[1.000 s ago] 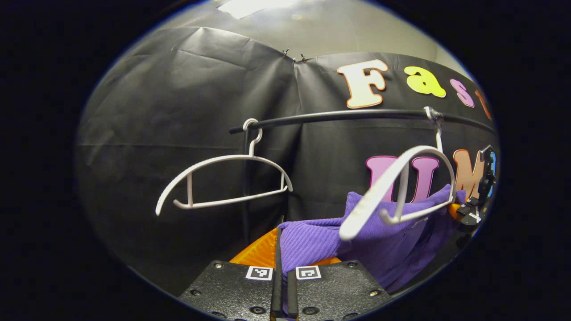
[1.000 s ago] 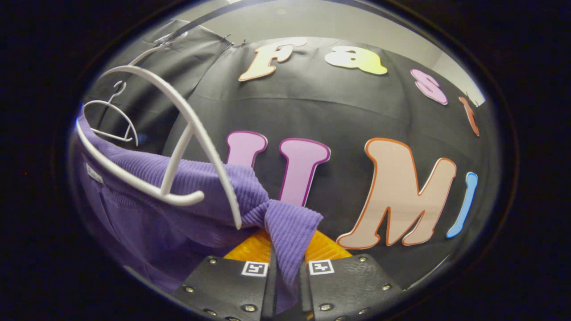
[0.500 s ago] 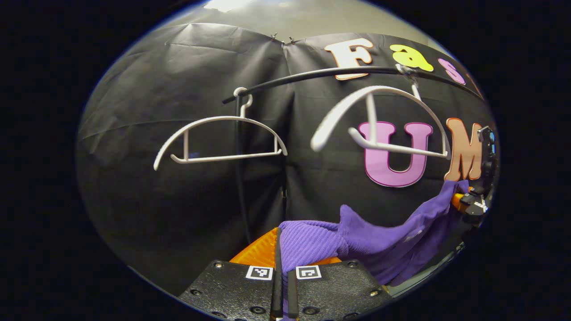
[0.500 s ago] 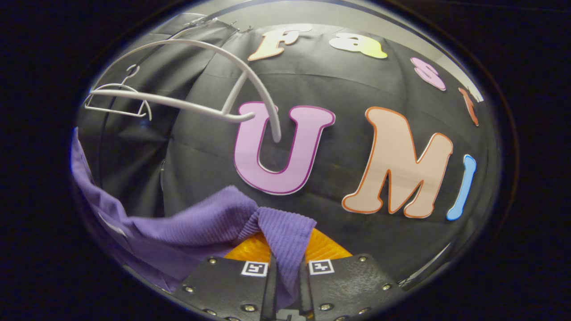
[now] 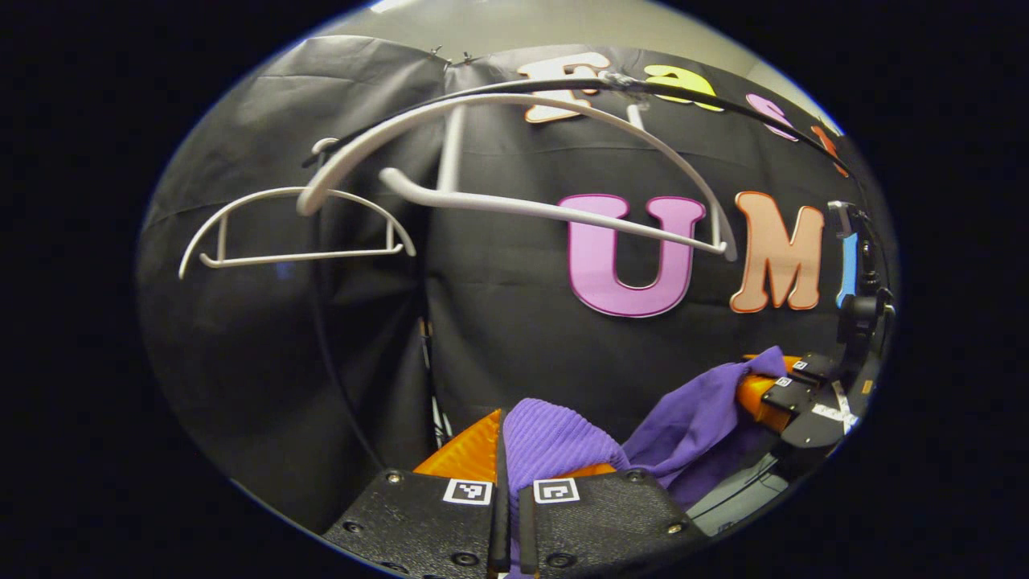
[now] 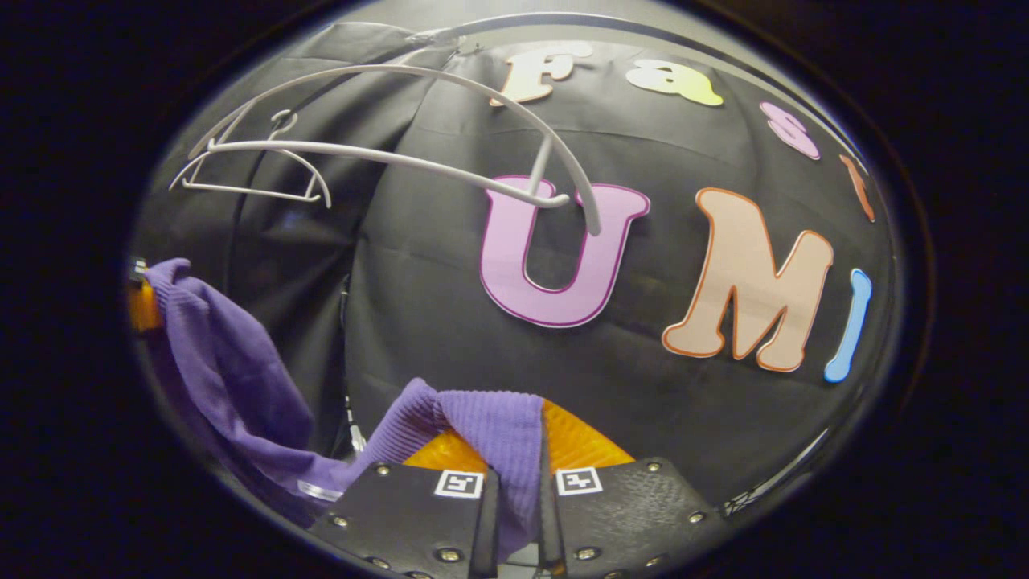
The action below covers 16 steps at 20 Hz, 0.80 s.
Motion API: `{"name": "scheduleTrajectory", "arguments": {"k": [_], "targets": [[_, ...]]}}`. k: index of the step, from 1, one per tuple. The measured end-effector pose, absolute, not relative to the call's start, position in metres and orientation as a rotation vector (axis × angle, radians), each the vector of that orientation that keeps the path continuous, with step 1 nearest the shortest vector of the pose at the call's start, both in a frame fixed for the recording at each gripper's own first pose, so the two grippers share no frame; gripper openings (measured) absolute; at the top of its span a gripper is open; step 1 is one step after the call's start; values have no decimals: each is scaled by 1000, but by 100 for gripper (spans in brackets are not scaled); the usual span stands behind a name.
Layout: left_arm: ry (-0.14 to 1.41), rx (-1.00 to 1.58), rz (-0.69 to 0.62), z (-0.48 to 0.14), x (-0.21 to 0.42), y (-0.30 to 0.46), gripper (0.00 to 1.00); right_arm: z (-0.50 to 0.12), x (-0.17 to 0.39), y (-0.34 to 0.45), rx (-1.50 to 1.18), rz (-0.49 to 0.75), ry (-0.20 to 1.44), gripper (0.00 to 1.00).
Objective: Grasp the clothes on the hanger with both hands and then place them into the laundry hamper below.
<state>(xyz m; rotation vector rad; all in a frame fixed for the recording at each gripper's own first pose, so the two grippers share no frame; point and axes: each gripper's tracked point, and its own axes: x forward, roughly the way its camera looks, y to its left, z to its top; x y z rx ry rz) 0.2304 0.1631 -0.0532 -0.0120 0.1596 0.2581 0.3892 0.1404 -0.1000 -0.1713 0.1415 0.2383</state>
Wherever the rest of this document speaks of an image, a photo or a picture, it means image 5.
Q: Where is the purple corduroy jacket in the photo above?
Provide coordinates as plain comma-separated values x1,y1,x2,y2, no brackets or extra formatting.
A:
502,346,793,579

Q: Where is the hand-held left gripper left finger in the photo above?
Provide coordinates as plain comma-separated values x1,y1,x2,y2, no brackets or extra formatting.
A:
322,408,512,579

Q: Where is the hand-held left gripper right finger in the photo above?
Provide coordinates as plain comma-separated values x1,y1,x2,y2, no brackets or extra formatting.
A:
514,461,710,579

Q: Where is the black clothes rack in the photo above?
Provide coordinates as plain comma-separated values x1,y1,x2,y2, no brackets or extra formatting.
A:
301,74,853,475

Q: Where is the white clothes hanger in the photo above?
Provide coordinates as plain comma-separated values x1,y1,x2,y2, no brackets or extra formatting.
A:
296,74,738,262
178,187,416,280

